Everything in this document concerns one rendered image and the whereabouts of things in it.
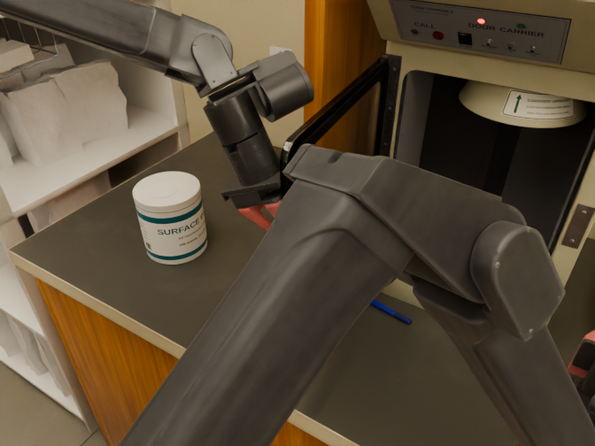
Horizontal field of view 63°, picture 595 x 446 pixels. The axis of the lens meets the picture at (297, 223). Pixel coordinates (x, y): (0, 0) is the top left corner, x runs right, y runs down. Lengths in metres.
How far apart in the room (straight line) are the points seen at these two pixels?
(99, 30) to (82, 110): 1.02
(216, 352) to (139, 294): 0.75
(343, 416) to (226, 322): 0.55
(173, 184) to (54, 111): 0.59
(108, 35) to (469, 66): 0.44
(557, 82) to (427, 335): 0.46
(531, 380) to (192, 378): 0.24
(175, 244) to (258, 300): 0.76
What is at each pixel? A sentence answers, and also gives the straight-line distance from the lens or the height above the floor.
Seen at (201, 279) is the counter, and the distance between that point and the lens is 0.98.
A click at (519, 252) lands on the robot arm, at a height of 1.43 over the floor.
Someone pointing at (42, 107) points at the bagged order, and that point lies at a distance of 1.49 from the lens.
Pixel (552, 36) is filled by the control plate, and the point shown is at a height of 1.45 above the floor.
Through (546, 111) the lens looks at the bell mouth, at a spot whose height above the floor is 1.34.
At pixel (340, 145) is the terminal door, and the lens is 0.59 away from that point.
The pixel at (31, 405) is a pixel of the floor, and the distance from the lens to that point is 2.14.
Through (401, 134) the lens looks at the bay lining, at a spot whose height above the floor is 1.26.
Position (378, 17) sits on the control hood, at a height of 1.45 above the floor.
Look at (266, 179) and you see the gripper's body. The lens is 0.59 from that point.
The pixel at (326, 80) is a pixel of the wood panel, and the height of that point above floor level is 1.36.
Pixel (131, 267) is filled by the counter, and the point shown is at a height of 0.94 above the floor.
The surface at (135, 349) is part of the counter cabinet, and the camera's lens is 1.09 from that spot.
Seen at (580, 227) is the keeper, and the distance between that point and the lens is 0.76.
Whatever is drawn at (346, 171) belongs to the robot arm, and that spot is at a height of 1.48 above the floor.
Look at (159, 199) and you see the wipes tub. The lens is 0.96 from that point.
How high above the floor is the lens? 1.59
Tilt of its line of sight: 36 degrees down
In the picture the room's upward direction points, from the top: straight up
